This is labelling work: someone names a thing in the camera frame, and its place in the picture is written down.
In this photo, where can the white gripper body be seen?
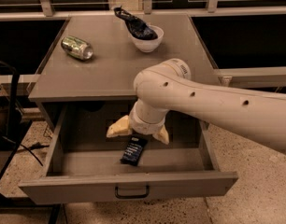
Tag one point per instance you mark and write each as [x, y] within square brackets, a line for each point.
[144, 128]

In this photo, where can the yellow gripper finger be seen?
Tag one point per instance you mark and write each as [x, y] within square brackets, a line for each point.
[120, 128]
[162, 136]

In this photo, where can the dark blue rxbar wrapper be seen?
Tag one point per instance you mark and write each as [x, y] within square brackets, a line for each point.
[133, 151]

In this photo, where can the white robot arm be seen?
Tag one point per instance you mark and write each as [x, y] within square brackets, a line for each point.
[257, 115]

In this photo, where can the open grey top drawer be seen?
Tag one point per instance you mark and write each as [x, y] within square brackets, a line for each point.
[83, 165]

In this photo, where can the grey drawer cabinet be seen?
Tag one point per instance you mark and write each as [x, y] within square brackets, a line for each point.
[116, 60]

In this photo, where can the white bowl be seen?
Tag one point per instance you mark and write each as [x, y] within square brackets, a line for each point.
[149, 45]

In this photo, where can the green soda can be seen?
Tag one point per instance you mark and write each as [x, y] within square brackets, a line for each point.
[77, 48]

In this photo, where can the dark chip bag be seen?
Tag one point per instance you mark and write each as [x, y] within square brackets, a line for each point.
[136, 27]

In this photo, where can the metal window railing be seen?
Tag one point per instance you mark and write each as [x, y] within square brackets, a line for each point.
[143, 6]

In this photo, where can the black drawer handle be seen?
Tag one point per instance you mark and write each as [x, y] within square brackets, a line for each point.
[130, 193]

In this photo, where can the black chair frame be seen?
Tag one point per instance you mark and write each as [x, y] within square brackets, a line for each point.
[12, 129]

